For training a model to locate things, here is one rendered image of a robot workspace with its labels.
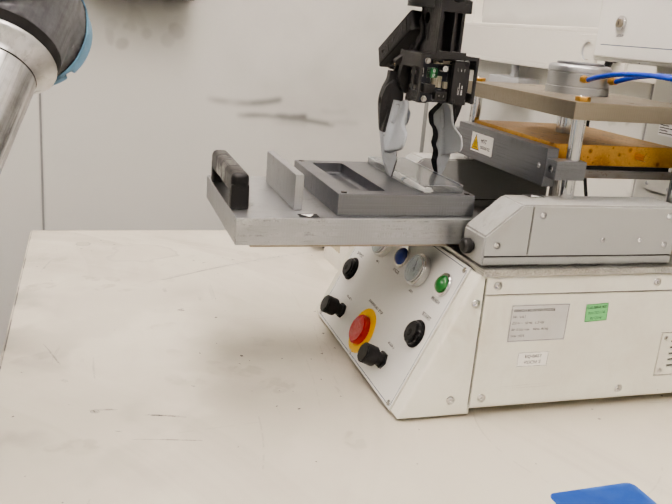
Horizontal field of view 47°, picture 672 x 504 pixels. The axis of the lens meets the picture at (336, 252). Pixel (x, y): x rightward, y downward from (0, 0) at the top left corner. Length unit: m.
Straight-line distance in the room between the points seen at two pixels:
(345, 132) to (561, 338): 1.69
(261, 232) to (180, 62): 1.60
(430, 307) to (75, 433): 0.41
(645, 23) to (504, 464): 0.64
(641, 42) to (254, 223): 0.62
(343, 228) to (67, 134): 1.64
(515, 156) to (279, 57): 1.54
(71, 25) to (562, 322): 0.64
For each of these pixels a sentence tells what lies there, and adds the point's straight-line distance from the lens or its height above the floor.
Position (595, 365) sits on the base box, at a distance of 0.97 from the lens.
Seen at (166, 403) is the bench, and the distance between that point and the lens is 0.89.
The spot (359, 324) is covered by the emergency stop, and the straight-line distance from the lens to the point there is 1.00.
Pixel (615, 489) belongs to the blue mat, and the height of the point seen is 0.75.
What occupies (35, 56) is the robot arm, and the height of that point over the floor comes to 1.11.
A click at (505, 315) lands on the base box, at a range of 0.88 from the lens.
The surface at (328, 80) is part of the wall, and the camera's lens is 2.47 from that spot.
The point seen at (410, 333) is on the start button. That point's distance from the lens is 0.89.
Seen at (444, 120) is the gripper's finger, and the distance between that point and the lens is 0.95.
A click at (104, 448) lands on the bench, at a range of 0.82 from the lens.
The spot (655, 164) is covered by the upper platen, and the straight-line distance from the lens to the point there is 1.02.
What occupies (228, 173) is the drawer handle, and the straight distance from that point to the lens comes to 0.85.
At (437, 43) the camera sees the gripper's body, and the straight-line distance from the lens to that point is 0.88.
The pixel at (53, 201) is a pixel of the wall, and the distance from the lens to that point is 2.43.
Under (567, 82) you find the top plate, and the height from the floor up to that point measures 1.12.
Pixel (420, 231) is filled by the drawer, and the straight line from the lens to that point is 0.87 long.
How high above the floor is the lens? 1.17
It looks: 16 degrees down
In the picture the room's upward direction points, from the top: 5 degrees clockwise
